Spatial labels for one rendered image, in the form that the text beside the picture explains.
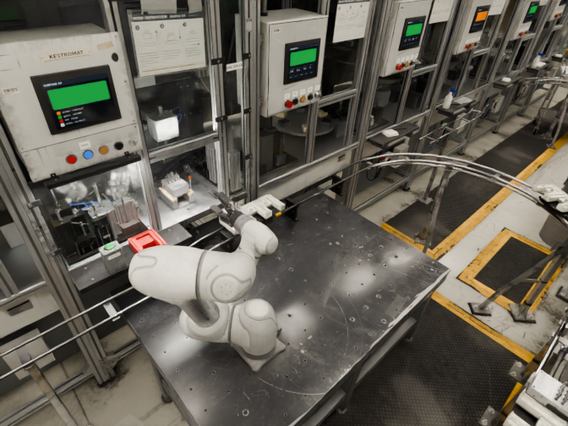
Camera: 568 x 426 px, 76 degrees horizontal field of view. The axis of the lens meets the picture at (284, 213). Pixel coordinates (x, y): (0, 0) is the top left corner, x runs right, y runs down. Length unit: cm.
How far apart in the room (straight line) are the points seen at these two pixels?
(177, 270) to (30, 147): 80
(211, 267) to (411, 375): 186
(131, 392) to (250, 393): 104
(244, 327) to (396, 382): 128
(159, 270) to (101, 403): 162
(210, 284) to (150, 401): 158
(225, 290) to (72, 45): 98
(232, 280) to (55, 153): 92
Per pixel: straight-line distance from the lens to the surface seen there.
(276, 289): 191
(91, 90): 151
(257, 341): 153
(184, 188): 204
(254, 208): 210
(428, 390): 256
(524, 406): 167
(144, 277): 99
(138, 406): 244
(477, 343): 290
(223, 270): 91
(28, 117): 151
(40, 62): 148
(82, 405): 254
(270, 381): 163
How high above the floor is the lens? 213
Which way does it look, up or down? 38 degrees down
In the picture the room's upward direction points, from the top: 3 degrees clockwise
